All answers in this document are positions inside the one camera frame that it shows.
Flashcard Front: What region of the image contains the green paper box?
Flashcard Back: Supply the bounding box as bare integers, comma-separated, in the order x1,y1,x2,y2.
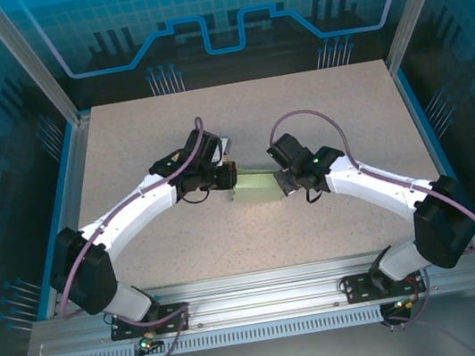
225,161,288,211

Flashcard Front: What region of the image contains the blue table edge strip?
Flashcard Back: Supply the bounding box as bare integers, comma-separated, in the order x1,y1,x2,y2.
394,58,475,261
7,120,105,321

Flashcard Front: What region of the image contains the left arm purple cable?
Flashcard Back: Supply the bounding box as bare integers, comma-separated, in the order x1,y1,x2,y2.
34,116,242,356

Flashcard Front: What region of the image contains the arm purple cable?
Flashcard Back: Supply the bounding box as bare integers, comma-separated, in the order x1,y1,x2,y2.
34,116,242,356
263,83,475,345

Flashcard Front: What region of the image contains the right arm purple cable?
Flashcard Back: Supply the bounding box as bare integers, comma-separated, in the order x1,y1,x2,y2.
263,83,475,345

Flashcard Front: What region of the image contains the wide aluminium frame rail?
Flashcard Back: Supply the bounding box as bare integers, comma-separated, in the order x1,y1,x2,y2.
21,236,475,356

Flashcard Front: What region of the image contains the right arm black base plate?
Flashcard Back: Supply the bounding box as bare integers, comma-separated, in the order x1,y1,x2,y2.
339,264,428,307

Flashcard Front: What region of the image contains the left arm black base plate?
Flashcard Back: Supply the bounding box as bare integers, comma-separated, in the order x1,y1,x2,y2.
107,300,194,344

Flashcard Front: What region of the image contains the slotted grey cable duct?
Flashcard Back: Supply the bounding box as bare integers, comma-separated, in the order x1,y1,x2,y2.
57,304,386,356

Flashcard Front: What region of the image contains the right arm lit cable connector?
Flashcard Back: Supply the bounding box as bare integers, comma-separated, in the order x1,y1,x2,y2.
391,293,421,313

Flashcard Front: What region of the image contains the arm lit cable connector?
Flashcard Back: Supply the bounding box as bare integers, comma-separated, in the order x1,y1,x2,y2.
391,293,421,313
136,331,157,352

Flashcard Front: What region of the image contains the left arm lit cable connector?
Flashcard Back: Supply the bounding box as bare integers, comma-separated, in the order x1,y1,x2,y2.
136,331,157,352

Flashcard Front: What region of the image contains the aluminium corner post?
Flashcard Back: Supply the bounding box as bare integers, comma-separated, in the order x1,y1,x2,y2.
0,0,94,140
375,0,475,77

